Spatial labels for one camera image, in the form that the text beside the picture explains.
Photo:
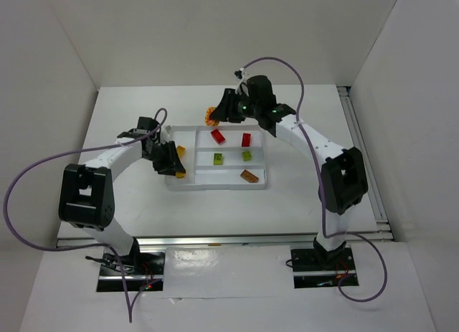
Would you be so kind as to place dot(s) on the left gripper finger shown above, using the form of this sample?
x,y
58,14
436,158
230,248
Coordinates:
x,y
166,170
173,158

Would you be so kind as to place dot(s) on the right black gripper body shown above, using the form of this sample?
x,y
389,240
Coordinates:
x,y
229,107

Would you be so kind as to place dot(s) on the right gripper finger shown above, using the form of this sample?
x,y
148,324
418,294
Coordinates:
x,y
229,102
225,117

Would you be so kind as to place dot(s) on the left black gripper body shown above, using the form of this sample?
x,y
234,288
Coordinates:
x,y
166,158

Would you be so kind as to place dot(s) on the small yellow lego brick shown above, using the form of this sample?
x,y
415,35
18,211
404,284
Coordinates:
x,y
180,174

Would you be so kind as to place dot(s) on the red lego brick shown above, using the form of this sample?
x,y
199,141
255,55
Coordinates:
x,y
218,136
246,140

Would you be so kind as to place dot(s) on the lime green lego brick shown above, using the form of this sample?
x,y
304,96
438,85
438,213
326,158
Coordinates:
x,y
246,156
218,159

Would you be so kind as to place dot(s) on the brown lego brick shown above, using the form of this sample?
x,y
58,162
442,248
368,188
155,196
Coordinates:
x,y
249,177

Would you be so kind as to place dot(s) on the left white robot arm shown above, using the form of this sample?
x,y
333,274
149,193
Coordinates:
x,y
87,199

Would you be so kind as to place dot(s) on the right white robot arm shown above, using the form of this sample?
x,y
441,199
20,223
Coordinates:
x,y
342,181

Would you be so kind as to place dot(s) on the white compartment tray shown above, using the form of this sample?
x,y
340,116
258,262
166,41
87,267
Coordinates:
x,y
228,157

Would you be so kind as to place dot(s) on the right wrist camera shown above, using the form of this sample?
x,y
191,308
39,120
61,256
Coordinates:
x,y
241,76

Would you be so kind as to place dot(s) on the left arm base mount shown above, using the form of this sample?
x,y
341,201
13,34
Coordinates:
x,y
148,274

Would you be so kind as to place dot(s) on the aluminium front rail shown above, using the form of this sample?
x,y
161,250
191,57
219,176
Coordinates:
x,y
224,240

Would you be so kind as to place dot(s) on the aluminium side rail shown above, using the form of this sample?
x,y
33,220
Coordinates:
x,y
384,230

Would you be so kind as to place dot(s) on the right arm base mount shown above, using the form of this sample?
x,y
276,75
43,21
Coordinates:
x,y
310,270

